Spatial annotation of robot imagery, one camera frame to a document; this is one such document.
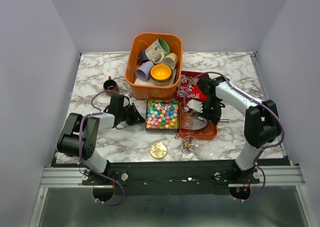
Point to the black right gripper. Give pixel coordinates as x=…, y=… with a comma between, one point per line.
x=214, y=117

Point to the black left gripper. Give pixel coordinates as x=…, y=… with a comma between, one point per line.
x=137, y=117

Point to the steel candy scoop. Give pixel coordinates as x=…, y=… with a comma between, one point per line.
x=200, y=121

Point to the gold tin of star candies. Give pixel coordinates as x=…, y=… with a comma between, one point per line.
x=162, y=116

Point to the gold round jar lid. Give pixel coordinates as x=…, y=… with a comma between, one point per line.
x=158, y=150

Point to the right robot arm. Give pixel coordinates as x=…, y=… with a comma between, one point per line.
x=261, y=120

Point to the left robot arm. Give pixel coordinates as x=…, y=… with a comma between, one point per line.
x=80, y=132

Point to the orange tray of clear lollipops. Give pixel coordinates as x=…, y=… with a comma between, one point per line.
x=209, y=132

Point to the red tray of swirl lollipops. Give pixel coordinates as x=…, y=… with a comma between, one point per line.
x=193, y=91

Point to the clear glass jar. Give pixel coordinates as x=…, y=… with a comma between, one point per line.
x=189, y=146

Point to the brown patterned ceramic mug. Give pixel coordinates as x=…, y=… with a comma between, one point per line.
x=110, y=86

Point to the lavender plastic cup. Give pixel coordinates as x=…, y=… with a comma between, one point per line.
x=143, y=72

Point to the yellow bowl with dark rim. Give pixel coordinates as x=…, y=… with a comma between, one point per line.
x=161, y=73

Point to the dark blue mug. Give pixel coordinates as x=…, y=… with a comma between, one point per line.
x=142, y=57

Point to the pale yellow mug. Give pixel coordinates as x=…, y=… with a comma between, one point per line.
x=170, y=60

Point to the white floral mug green inside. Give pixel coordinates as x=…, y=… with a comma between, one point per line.
x=157, y=51

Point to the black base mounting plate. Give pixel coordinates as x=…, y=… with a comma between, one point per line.
x=168, y=178

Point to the orange plastic bin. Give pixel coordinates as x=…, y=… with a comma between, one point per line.
x=143, y=41

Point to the aluminium frame rail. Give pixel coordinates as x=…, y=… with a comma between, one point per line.
x=277, y=201

